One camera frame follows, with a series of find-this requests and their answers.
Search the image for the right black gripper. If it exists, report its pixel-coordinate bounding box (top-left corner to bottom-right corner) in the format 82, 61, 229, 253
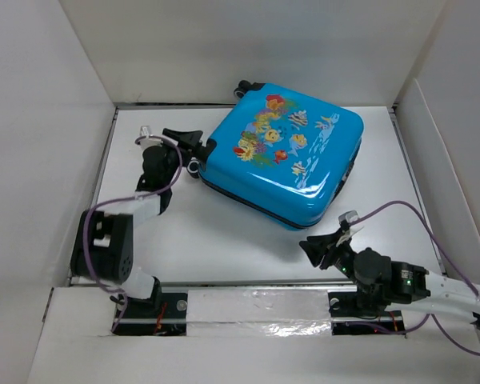
298, 227, 370, 294

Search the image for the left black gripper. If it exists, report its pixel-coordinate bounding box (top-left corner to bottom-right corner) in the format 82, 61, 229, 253
158, 130, 202, 186

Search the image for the blue kids suitcase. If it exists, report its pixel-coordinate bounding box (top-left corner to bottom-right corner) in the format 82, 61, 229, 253
194, 80, 364, 230

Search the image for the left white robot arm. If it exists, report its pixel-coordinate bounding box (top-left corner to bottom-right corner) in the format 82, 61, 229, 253
70, 126, 217, 318

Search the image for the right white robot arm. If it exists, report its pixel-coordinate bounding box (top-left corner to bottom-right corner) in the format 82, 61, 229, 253
299, 230, 480, 330

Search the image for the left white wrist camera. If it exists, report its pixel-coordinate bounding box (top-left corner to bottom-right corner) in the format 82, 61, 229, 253
134, 126, 162, 150

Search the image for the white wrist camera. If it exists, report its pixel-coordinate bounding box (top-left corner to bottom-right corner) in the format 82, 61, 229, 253
134, 126, 162, 150
337, 210, 362, 245

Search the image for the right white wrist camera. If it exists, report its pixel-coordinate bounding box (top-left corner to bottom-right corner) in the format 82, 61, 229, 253
337, 210, 362, 245

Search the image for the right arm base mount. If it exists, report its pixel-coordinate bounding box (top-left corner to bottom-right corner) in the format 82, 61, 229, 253
328, 291, 406, 336

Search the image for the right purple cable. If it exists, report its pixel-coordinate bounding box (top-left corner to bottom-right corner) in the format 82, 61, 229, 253
350, 200, 480, 356

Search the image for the purple cable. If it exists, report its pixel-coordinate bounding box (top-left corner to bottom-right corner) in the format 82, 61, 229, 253
350, 200, 480, 356
82, 135, 183, 333

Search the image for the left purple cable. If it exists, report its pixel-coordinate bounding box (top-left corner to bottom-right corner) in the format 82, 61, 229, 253
82, 135, 183, 333

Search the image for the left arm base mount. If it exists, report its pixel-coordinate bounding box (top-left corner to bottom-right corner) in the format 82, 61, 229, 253
112, 292, 188, 337

